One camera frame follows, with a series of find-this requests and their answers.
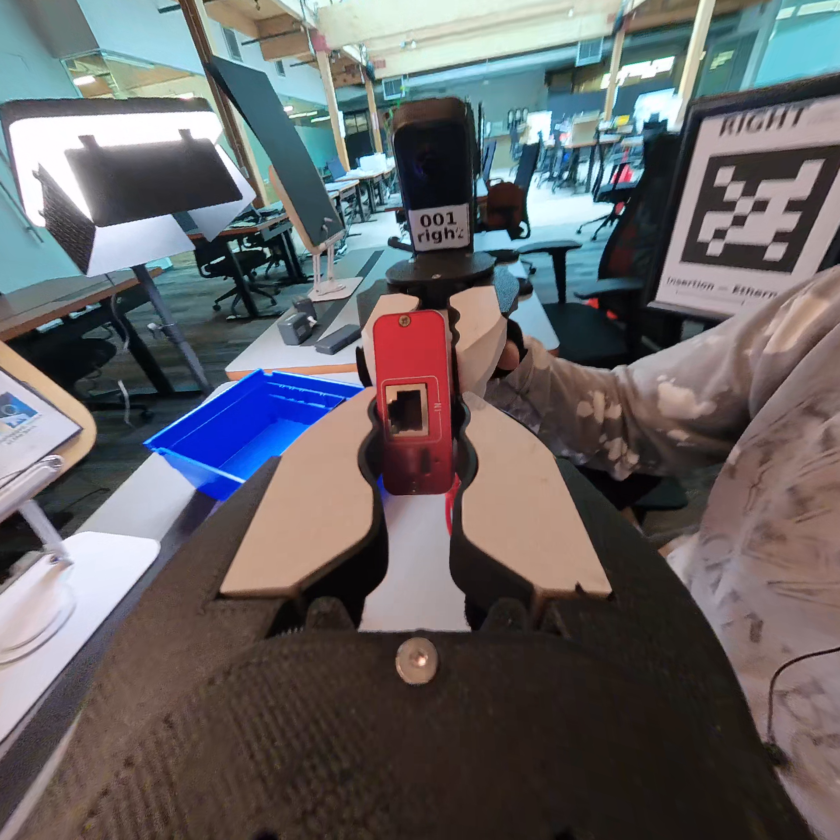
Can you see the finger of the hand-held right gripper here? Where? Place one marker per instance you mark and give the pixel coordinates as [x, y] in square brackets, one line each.
[482, 334]
[387, 303]

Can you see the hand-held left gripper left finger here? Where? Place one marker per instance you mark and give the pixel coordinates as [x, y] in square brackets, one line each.
[308, 518]

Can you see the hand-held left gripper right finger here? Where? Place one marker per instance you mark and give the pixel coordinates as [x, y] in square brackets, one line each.
[525, 518]

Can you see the red metal ethernet adapter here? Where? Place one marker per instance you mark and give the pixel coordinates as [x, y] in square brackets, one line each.
[410, 348]

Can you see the blue plastic storage bin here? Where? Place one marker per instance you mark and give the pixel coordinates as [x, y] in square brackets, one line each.
[262, 433]

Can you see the person's right forearm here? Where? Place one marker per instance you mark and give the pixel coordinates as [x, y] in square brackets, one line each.
[656, 407]

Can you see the person's right hand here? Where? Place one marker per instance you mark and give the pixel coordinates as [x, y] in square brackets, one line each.
[508, 354]

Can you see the white board stand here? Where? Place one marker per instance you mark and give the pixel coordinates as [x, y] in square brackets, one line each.
[334, 289]

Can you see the dark grey flat box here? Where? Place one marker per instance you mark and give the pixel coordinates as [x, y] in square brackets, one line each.
[338, 339]

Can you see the grey device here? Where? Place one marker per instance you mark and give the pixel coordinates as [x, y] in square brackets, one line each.
[295, 325]

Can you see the white side table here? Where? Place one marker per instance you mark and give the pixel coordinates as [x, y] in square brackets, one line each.
[262, 354]

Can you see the black panel board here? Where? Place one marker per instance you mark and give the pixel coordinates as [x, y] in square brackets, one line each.
[275, 144]

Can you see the black light stand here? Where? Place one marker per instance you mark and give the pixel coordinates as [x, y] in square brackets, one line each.
[167, 321]

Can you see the person's torso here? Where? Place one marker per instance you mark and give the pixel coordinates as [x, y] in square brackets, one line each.
[774, 590]

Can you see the studio light panel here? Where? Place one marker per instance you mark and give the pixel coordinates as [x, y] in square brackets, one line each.
[151, 177]

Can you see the printed tag sign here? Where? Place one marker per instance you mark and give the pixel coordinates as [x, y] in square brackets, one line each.
[754, 197]

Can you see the brown office desk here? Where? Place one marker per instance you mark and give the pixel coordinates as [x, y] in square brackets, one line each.
[65, 295]

